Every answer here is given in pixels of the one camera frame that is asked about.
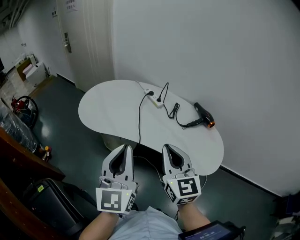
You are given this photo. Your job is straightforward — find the person's left forearm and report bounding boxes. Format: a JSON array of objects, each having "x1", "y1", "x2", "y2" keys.
[{"x1": 79, "y1": 211, "x2": 123, "y2": 240}]

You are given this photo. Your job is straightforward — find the clear plastic wrap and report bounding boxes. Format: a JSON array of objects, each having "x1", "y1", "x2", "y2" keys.
[{"x1": 0, "y1": 98, "x2": 38, "y2": 154}]

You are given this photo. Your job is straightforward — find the brown cardboard box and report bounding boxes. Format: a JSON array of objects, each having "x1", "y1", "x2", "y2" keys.
[{"x1": 15, "y1": 57, "x2": 32, "y2": 82}]

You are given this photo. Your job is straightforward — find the white power strip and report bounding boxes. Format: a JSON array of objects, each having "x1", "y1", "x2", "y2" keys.
[{"x1": 143, "y1": 88, "x2": 164, "y2": 109}]

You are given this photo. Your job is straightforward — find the pile of dark equipment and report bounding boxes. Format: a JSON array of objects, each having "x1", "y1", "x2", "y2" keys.
[{"x1": 273, "y1": 194, "x2": 300, "y2": 240}]

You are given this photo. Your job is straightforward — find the white box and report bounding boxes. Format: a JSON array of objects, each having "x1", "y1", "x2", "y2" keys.
[{"x1": 25, "y1": 61, "x2": 48, "y2": 88}]

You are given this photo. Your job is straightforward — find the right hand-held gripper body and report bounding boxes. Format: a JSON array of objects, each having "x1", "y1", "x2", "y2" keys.
[{"x1": 162, "y1": 168, "x2": 202, "y2": 205}]

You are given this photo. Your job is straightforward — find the black hair dryer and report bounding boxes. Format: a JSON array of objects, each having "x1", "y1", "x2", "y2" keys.
[{"x1": 186, "y1": 102, "x2": 216, "y2": 129}]

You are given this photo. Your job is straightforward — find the red fire extinguisher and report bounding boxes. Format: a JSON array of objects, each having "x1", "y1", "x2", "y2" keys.
[{"x1": 10, "y1": 95, "x2": 27, "y2": 113}]

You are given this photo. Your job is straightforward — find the thin white cable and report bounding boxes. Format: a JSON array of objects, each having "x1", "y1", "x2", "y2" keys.
[{"x1": 133, "y1": 155, "x2": 165, "y2": 181}]

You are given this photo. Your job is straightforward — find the brown wooden desk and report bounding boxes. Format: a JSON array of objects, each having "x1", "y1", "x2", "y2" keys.
[{"x1": 0, "y1": 127, "x2": 67, "y2": 240}]

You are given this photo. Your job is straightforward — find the person's right forearm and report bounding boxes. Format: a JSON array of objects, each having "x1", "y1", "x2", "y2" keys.
[{"x1": 177, "y1": 202, "x2": 211, "y2": 232}]

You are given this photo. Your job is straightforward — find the metal door lock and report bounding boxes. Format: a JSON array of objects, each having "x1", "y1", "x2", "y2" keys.
[{"x1": 63, "y1": 31, "x2": 72, "y2": 53}]

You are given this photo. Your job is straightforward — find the white table pedestal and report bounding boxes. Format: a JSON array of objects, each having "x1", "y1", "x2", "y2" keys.
[{"x1": 101, "y1": 133, "x2": 137, "y2": 152}]

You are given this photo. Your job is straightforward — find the long black cable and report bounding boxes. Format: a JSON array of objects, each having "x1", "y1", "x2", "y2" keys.
[{"x1": 137, "y1": 93, "x2": 150, "y2": 145}]

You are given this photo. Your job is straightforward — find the black coiled hose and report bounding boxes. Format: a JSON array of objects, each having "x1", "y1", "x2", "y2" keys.
[{"x1": 14, "y1": 95, "x2": 40, "y2": 129}]

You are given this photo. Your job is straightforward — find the black tablet with screen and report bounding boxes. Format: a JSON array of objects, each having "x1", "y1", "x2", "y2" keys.
[{"x1": 178, "y1": 220, "x2": 247, "y2": 240}]

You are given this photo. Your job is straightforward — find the black suitcase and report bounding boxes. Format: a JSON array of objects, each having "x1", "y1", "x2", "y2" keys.
[{"x1": 22, "y1": 177, "x2": 100, "y2": 236}]

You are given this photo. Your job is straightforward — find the person's light blue shirt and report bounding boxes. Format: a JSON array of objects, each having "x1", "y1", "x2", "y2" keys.
[{"x1": 109, "y1": 207, "x2": 186, "y2": 240}]

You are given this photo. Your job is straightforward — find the paper notice on door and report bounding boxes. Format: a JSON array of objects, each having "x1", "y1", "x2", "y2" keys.
[{"x1": 65, "y1": 0, "x2": 79, "y2": 13}]

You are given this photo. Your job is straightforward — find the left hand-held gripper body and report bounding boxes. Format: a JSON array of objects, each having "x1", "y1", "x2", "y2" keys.
[{"x1": 95, "y1": 175, "x2": 139, "y2": 214}]

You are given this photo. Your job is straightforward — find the small bottles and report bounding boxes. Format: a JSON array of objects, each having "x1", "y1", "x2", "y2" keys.
[{"x1": 40, "y1": 145, "x2": 53, "y2": 162}]

